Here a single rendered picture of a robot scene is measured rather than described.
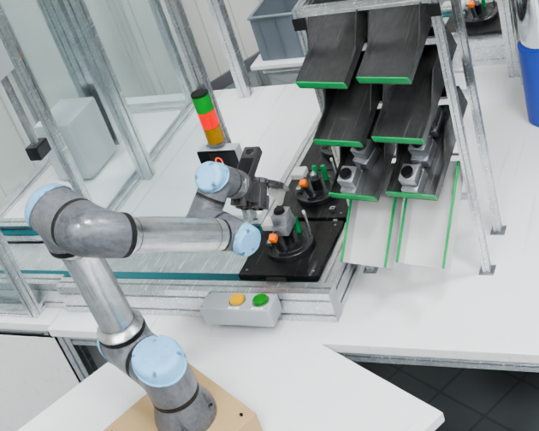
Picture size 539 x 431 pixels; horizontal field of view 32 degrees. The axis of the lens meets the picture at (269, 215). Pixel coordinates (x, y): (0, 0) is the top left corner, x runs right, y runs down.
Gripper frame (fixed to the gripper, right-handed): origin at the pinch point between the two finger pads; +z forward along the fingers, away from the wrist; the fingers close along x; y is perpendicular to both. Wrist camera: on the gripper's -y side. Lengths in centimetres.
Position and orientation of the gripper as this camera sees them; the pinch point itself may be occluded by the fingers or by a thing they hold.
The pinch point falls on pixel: (272, 187)
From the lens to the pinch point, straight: 254.4
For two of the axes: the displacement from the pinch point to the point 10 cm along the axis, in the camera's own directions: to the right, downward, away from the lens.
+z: 4.4, 1.1, 8.9
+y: -0.4, 9.9, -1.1
